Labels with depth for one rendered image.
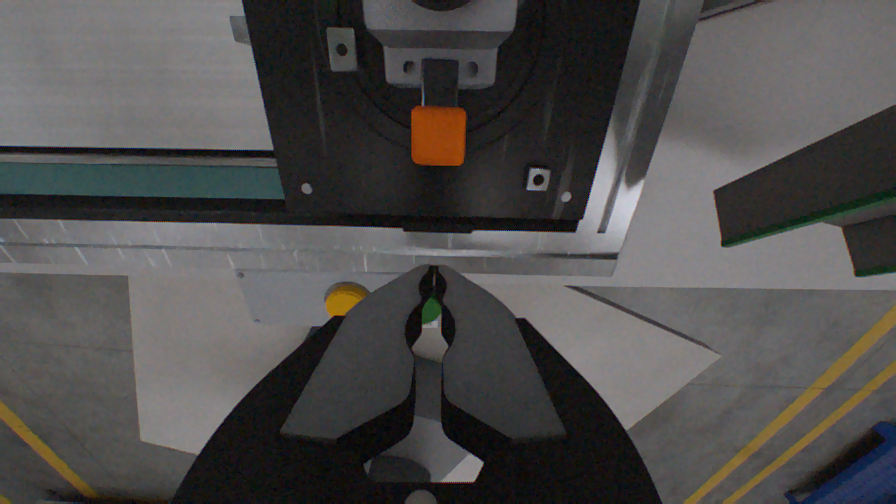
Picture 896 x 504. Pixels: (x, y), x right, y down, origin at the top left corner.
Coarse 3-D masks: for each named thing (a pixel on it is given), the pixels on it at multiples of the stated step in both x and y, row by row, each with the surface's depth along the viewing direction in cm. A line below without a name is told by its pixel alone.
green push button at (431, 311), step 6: (432, 294) 27; (432, 300) 27; (426, 306) 27; (432, 306) 27; (438, 306) 27; (426, 312) 27; (432, 312) 27; (438, 312) 27; (426, 318) 28; (432, 318) 28
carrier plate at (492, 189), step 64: (256, 0) 16; (576, 0) 17; (640, 0) 17; (256, 64) 18; (320, 64) 18; (576, 64) 18; (320, 128) 20; (576, 128) 20; (320, 192) 22; (384, 192) 22; (448, 192) 22; (512, 192) 22; (576, 192) 22
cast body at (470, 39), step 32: (384, 0) 8; (416, 0) 7; (448, 0) 7; (480, 0) 8; (512, 0) 8; (384, 32) 8; (416, 32) 8; (448, 32) 8; (480, 32) 8; (416, 64) 11; (480, 64) 11
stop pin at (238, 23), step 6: (234, 18) 17; (240, 18) 17; (234, 24) 17; (240, 24) 17; (246, 24) 17; (234, 30) 17; (240, 30) 17; (246, 30) 17; (234, 36) 17; (240, 36) 17; (246, 36) 17; (240, 42) 18; (246, 42) 18
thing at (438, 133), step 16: (432, 64) 10; (448, 64) 10; (432, 80) 11; (448, 80) 11; (432, 96) 11; (448, 96) 11; (416, 112) 10; (432, 112) 10; (448, 112) 10; (464, 112) 10; (416, 128) 10; (432, 128) 10; (448, 128) 10; (464, 128) 10; (416, 144) 10; (432, 144) 10; (448, 144) 10; (464, 144) 10; (416, 160) 11; (432, 160) 10; (448, 160) 11
